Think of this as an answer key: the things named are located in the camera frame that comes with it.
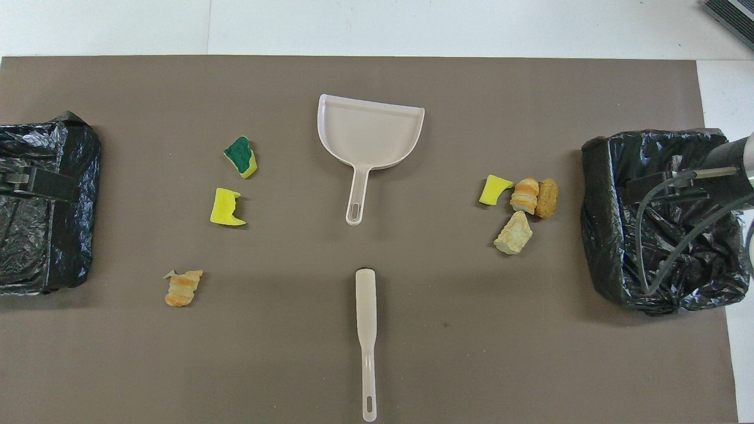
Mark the pale bread chunk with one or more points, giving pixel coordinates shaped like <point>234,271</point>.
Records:
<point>513,234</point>

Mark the beige brush with black bristles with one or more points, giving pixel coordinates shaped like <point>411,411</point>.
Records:
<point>366,306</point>

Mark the striped bread roll piece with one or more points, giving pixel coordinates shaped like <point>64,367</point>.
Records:
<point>524,197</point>

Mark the green and yellow sponge piece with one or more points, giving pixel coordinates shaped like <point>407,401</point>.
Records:
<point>240,154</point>

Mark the brown bread roll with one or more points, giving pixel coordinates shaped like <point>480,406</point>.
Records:
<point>546,199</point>

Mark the grey ribbed device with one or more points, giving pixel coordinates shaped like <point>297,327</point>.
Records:
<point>736,15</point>

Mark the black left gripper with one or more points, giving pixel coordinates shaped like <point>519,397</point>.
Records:
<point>53,187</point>

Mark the small yellow sponge piece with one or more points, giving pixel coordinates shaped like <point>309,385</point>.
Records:
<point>492,189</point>

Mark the striped croissant piece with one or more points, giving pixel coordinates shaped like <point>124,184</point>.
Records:
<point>182,288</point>

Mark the brown table mat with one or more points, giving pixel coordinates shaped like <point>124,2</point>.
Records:
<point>412,353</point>

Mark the bin lined with black bag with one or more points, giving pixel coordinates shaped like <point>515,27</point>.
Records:
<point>707,277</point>
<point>53,247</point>

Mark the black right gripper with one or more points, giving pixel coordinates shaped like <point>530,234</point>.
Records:
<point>665,189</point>

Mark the notched yellow sponge piece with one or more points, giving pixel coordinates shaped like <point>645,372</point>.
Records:
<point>222,207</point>

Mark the beige plastic dustpan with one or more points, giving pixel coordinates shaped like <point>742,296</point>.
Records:
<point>368,132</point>

